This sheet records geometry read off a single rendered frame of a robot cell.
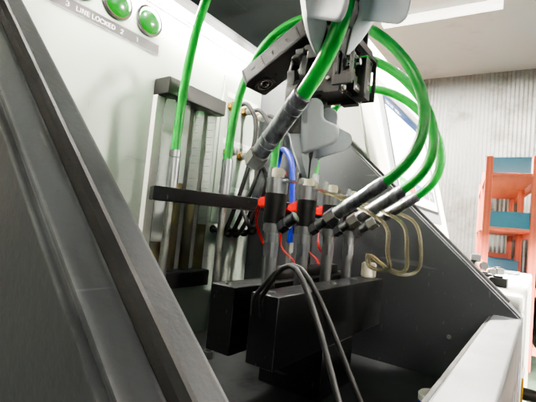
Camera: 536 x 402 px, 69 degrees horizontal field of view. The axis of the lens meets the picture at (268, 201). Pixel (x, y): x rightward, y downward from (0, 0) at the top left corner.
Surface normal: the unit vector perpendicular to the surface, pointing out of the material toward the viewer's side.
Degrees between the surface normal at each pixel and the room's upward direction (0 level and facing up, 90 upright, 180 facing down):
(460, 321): 90
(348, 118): 90
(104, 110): 90
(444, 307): 90
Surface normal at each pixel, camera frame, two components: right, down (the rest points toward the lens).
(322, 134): -0.58, -0.05
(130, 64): 0.81, 0.04
